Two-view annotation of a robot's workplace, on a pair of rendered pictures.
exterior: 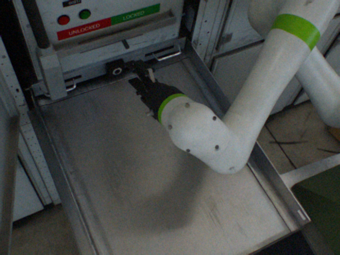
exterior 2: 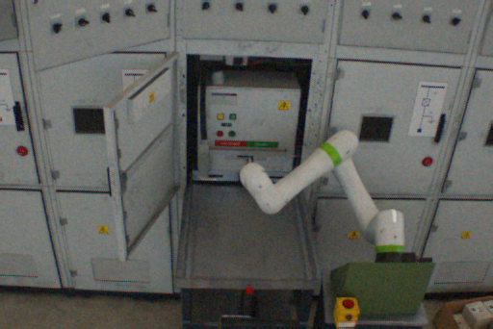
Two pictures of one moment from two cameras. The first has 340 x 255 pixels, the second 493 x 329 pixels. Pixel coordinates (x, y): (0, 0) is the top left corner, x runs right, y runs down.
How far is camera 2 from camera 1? 1.59 m
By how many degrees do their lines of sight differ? 34
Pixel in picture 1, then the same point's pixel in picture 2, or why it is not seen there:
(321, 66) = (361, 192)
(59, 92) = (204, 171)
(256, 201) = (295, 261)
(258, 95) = (295, 174)
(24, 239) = (151, 309)
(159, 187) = (238, 238)
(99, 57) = (236, 166)
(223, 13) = not seen: hidden behind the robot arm
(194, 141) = (247, 176)
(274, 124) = not seen: hidden behind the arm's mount
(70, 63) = (218, 164)
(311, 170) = not seen: hidden behind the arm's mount
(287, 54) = (317, 158)
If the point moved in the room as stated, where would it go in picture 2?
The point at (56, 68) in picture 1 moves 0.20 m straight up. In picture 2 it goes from (205, 153) to (206, 116)
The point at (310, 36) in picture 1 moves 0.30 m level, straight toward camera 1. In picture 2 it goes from (332, 153) to (275, 172)
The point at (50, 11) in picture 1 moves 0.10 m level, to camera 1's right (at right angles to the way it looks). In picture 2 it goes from (214, 126) to (230, 133)
